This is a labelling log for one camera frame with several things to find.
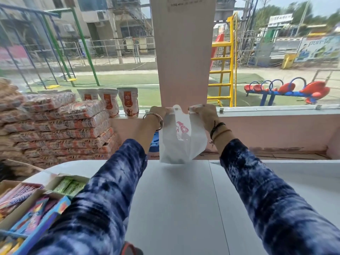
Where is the person's right hand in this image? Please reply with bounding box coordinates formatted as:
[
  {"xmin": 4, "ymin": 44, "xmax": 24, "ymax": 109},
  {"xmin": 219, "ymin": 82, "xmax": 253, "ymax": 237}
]
[{"xmin": 189, "ymin": 104, "xmax": 220, "ymax": 133}]

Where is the person's left hand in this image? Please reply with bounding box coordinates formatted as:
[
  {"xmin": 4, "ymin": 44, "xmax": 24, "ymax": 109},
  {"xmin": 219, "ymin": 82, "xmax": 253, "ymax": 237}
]
[{"xmin": 145, "ymin": 106, "xmax": 173, "ymax": 131}]

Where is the white plastic carry bag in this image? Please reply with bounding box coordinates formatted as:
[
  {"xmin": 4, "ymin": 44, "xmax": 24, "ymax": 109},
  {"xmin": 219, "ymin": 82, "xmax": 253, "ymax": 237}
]
[{"xmin": 159, "ymin": 104, "xmax": 208, "ymax": 165}]

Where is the person's right forearm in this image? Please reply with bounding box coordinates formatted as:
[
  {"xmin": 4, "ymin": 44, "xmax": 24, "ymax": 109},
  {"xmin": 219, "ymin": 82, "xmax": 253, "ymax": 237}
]
[{"xmin": 209, "ymin": 122, "xmax": 340, "ymax": 255}]

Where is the person's left forearm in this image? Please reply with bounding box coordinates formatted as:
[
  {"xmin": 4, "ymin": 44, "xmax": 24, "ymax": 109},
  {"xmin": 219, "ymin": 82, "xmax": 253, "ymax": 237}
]
[{"xmin": 28, "ymin": 124, "xmax": 163, "ymax": 255}]

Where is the silver bangle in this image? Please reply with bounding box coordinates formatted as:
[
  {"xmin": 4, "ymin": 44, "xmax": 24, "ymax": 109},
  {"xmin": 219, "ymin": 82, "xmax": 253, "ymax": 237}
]
[{"xmin": 143, "ymin": 112, "xmax": 164, "ymax": 131}]

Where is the thin brown bangle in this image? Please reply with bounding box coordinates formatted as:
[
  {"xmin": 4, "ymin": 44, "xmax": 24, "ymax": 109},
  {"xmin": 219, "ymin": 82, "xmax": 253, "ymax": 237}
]
[{"xmin": 209, "ymin": 129, "xmax": 233, "ymax": 144}]

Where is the blue printed bag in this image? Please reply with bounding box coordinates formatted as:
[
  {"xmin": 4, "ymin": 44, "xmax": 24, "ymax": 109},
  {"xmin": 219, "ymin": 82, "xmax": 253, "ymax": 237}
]
[{"xmin": 148, "ymin": 131, "xmax": 161, "ymax": 160}]

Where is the white orange dog food pouch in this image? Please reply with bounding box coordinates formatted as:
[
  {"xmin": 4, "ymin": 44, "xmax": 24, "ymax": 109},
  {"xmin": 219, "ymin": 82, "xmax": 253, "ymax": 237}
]
[
  {"xmin": 77, "ymin": 89, "xmax": 99, "ymax": 102},
  {"xmin": 117, "ymin": 87, "xmax": 139, "ymax": 118},
  {"xmin": 97, "ymin": 88, "xmax": 119, "ymax": 118}
]

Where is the yellow playground ladder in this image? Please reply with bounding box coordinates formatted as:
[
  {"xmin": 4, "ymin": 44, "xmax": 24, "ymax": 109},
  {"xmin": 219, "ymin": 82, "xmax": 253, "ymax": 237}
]
[{"xmin": 207, "ymin": 12, "xmax": 238, "ymax": 108}]

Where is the red slide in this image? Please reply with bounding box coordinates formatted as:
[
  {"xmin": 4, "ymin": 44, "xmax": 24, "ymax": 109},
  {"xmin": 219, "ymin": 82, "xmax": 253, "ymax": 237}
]
[{"xmin": 209, "ymin": 33, "xmax": 225, "ymax": 72}]

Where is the metal railing fence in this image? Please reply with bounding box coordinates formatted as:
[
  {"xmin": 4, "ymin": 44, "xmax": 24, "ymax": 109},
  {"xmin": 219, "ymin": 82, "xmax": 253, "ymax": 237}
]
[{"xmin": 87, "ymin": 36, "xmax": 156, "ymax": 64}]

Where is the red blue playground seesaw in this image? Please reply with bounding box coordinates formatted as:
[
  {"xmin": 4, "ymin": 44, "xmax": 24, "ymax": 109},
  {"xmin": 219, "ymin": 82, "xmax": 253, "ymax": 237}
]
[{"xmin": 243, "ymin": 78, "xmax": 331, "ymax": 106}]

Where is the yellow bin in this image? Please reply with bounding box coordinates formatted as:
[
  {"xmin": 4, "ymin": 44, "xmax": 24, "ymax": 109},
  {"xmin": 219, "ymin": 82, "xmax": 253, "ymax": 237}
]
[{"xmin": 281, "ymin": 53, "xmax": 297, "ymax": 69}]

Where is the stack of orange white packets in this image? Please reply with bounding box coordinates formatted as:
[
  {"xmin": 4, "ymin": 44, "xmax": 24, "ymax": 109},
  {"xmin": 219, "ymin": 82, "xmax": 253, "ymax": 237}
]
[{"xmin": 0, "ymin": 78, "xmax": 118, "ymax": 173}]

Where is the cardboard box of green sachets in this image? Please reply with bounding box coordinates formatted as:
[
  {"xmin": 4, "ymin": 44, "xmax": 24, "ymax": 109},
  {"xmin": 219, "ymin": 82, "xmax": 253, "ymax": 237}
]
[{"xmin": 43, "ymin": 174, "xmax": 90, "ymax": 200}]

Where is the white signboard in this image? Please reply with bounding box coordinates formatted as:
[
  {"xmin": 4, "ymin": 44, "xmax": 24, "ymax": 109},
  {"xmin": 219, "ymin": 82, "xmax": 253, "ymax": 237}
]
[{"xmin": 268, "ymin": 13, "xmax": 294, "ymax": 27}]

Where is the painted banner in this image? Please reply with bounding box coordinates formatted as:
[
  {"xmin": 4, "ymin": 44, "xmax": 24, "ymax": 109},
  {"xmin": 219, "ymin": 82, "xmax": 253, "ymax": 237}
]
[{"xmin": 294, "ymin": 35, "xmax": 340, "ymax": 63}]

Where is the blue box of candy sticks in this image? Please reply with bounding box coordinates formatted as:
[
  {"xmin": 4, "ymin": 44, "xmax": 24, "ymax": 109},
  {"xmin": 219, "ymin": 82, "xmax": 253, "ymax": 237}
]
[{"xmin": 0, "ymin": 188, "xmax": 72, "ymax": 255}]

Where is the cardboard box of pink candy rolls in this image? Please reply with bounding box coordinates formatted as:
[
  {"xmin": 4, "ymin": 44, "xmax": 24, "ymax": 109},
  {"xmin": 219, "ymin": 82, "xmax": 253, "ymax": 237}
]
[{"xmin": 0, "ymin": 180, "xmax": 45, "ymax": 222}]

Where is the black thread bracelet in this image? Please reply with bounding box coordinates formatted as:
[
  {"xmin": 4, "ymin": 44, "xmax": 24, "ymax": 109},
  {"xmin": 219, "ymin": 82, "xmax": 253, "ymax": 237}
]
[{"xmin": 209, "ymin": 120, "xmax": 226, "ymax": 140}]

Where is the white window frame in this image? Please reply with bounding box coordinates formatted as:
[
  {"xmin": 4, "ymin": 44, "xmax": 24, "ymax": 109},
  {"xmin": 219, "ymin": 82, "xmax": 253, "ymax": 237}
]
[{"xmin": 110, "ymin": 104, "xmax": 340, "ymax": 120}]

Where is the green swing frame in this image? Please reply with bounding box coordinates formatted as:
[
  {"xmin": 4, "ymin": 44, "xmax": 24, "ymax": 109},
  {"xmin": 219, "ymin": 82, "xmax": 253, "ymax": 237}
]
[{"xmin": 42, "ymin": 7, "xmax": 101, "ymax": 87}]

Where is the red black strap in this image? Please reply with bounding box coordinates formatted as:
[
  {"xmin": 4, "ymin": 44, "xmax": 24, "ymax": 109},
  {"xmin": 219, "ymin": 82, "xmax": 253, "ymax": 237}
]
[{"xmin": 120, "ymin": 241, "xmax": 144, "ymax": 255}]

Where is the blue swing frame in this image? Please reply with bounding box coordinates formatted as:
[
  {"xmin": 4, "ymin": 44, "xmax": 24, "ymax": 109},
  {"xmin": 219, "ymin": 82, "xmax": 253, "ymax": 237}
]
[{"xmin": 0, "ymin": 4, "xmax": 70, "ymax": 91}]

